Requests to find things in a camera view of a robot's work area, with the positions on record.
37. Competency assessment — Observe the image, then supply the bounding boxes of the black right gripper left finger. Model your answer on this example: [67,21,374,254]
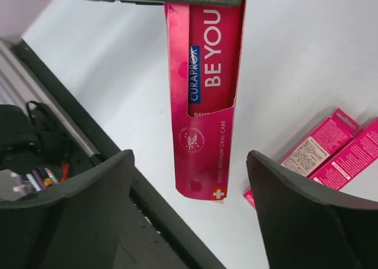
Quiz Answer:
[1,150,135,268]

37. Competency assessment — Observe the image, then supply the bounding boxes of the pink toothpaste box right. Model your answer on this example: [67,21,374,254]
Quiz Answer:
[309,118,377,190]

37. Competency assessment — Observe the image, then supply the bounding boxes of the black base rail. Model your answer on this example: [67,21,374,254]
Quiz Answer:
[11,40,228,269]

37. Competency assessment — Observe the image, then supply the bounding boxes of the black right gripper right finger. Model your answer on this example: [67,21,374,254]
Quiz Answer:
[246,150,377,268]

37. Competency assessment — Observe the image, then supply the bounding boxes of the white cable duct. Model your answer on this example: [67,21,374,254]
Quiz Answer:
[1,39,103,165]

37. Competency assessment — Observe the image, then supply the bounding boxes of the pink toothpaste box middle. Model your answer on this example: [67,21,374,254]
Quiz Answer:
[242,108,360,210]

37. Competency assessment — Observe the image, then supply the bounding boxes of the pink Be You toothpaste box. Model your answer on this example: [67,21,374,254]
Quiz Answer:
[165,4,245,202]

